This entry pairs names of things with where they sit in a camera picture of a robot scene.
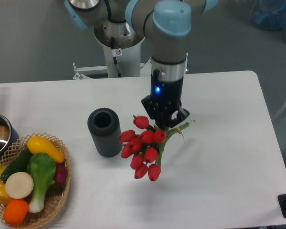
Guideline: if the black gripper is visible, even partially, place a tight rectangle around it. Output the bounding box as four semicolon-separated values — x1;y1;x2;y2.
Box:
141;76;190;128

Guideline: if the red tulip bouquet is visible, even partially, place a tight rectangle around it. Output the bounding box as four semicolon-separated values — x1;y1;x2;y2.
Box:
118;115;195;181

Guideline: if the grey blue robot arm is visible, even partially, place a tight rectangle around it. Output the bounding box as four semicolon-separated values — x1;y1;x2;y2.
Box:
125;0;217;130

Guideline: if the dark grey ribbed vase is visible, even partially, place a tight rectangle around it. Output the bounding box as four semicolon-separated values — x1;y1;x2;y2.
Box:
87;108;123;157

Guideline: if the blue plastic bag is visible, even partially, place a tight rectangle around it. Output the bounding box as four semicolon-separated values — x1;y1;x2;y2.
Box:
250;0;286;39

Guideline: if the purple red onion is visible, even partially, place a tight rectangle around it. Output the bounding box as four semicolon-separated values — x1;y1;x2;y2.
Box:
54;164;68;184

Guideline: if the woven wicker basket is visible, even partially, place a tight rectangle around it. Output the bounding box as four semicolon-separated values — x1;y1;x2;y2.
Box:
0;133;71;229

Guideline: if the yellow squash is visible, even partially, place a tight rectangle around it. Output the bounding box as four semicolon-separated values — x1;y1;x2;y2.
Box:
27;136;65;163

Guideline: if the green bok choy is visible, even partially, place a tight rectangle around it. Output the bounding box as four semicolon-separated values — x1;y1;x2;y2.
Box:
27;153;56;213

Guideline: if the dark green cucumber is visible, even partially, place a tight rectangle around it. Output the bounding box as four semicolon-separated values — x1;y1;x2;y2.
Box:
0;148;33;182

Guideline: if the cream round radish slice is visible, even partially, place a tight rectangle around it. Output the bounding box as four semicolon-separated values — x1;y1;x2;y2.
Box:
5;172;34;199

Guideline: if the orange fruit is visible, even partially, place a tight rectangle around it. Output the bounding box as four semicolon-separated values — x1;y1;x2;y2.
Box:
3;199;29;226

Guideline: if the yellow bell pepper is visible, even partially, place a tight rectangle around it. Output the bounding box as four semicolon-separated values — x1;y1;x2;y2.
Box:
0;181;12;205

